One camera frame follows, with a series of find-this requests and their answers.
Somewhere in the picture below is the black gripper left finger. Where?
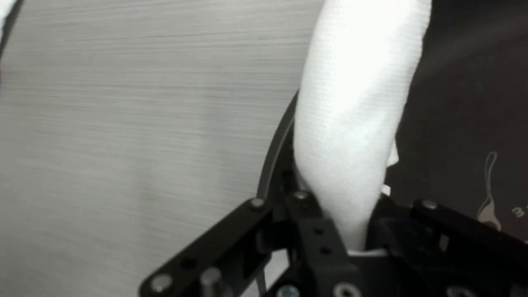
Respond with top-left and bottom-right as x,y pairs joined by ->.
139,187 -> 360,297

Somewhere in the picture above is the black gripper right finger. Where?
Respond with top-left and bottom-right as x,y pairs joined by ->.
367,194 -> 528,297

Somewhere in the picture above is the plain white cloth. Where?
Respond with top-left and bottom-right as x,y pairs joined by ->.
293,0 -> 436,253

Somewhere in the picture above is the dark non-stick frying pan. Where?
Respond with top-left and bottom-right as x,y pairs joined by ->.
256,0 -> 528,243

